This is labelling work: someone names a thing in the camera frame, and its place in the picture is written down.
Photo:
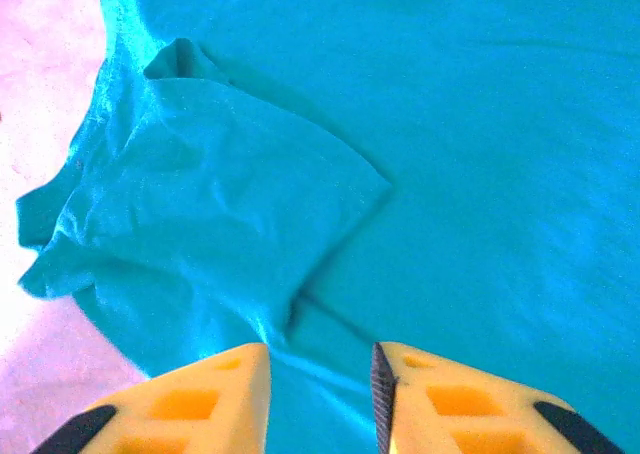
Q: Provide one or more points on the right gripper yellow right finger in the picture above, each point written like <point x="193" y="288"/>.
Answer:
<point x="465" y="414"/>

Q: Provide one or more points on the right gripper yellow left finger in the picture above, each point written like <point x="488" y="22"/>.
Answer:
<point x="190" y="409"/>

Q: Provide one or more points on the teal printed t-shirt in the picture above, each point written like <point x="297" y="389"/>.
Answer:
<point x="400" y="174"/>

